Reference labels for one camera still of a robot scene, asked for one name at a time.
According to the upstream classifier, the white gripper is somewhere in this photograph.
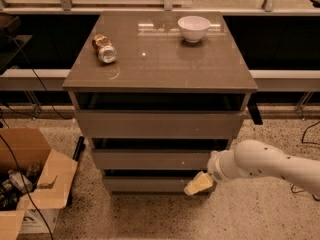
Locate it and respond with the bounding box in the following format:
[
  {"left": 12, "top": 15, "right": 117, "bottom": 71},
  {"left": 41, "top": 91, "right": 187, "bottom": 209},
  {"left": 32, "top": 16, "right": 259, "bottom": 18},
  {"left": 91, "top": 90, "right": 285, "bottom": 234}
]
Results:
[{"left": 184, "top": 150, "right": 233, "bottom": 196}]

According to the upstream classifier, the grey bottom drawer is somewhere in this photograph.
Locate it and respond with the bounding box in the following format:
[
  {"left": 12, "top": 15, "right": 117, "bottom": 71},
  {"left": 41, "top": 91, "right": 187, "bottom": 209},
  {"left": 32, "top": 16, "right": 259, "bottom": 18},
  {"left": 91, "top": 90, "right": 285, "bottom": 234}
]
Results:
[{"left": 103, "top": 176, "right": 191, "bottom": 194}]

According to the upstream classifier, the grey drawer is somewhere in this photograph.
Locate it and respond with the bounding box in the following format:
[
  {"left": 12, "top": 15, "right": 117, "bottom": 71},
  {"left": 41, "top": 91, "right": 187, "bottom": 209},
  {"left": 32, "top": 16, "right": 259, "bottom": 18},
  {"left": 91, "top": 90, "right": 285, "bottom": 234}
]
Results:
[
  {"left": 91, "top": 150, "right": 211, "bottom": 170},
  {"left": 75, "top": 110, "right": 245, "bottom": 139},
  {"left": 103, "top": 176, "right": 191, "bottom": 194}
]

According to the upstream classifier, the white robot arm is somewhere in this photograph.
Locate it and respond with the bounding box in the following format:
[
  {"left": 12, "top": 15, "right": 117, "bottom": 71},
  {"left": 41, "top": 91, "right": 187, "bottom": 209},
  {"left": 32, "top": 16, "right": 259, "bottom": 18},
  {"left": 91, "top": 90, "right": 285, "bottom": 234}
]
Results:
[{"left": 184, "top": 140, "right": 320, "bottom": 198}]

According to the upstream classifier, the grey drawer cabinet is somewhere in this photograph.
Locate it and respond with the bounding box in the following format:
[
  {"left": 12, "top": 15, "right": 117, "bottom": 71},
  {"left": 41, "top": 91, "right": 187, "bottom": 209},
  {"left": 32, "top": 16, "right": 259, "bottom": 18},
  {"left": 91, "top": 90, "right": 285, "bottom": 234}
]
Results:
[{"left": 63, "top": 11, "right": 257, "bottom": 180}]

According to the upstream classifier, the grey middle drawer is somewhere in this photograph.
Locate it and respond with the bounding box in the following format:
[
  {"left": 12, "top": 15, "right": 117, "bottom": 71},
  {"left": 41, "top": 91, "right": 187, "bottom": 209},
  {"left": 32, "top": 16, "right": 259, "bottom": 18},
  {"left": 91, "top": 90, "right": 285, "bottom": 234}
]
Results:
[{"left": 91, "top": 150, "right": 211, "bottom": 170}]

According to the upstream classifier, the grey top drawer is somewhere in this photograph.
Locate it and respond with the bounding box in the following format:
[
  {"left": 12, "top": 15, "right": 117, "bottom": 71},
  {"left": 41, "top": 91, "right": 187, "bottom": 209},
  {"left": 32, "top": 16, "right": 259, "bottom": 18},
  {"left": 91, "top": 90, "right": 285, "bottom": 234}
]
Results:
[{"left": 75, "top": 110, "right": 245, "bottom": 139}]

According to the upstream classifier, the open cardboard box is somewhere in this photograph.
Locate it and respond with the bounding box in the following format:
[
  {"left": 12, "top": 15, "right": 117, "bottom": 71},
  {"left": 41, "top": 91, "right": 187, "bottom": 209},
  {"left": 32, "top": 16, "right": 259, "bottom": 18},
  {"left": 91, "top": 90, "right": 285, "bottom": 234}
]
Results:
[{"left": 0, "top": 128, "right": 77, "bottom": 240}]

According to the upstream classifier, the black bar on floor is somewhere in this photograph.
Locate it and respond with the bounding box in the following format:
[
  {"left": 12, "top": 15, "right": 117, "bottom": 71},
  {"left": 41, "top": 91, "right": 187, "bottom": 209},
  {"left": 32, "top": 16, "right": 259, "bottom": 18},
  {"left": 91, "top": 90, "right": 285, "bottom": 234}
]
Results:
[{"left": 65, "top": 135, "right": 86, "bottom": 207}]

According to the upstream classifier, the white bowl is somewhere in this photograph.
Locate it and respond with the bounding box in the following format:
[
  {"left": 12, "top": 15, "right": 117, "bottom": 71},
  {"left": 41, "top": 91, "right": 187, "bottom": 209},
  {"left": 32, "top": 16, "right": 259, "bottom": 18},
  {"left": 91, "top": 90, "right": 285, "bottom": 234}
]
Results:
[{"left": 178, "top": 16, "right": 210, "bottom": 43}]

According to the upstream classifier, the crushed metal can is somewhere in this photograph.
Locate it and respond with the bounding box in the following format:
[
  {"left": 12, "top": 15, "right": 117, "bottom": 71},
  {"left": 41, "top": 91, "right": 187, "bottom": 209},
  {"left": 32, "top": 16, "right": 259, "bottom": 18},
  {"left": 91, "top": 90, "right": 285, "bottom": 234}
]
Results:
[{"left": 92, "top": 34, "right": 117, "bottom": 64}]

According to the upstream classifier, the clutter inside cardboard box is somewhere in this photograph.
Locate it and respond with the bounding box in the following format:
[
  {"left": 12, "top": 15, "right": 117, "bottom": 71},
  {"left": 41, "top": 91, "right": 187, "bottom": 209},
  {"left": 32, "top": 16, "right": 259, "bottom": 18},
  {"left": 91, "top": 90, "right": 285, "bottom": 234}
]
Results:
[{"left": 0, "top": 162, "right": 41, "bottom": 211}]

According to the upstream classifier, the black cable right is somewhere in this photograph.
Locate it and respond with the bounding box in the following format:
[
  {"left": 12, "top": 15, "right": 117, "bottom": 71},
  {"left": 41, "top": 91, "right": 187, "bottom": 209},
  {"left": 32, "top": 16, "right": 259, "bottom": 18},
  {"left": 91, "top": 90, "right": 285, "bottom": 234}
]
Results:
[{"left": 290, "top": 120, "right": 320, "bottom": 202}]

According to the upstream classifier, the black cable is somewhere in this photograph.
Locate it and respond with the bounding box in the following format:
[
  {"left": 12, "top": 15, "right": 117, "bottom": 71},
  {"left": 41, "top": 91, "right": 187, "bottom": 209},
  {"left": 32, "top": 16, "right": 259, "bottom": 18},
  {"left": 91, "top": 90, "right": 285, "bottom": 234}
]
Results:
[
  {"left": 290, "top": 120, "right": 320, "bottom": 202},
  {"left": 0, "top": 33, "right": 73, "bottom": 240}
]

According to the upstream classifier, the black cable left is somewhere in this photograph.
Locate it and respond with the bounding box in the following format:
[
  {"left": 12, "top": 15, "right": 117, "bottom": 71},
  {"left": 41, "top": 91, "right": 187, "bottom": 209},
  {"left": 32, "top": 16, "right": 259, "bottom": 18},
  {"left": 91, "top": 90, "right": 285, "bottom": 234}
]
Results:
[{"left": 0, "top": 33, "right": 73, "bottom": 240}]

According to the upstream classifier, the white shelf rail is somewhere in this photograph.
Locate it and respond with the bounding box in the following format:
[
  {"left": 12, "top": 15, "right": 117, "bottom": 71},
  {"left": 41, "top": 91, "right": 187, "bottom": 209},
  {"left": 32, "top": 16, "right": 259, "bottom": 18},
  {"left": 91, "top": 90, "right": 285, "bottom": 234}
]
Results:
[{"left": 0, "top": 69, "right": 320, "bottom": 92}]

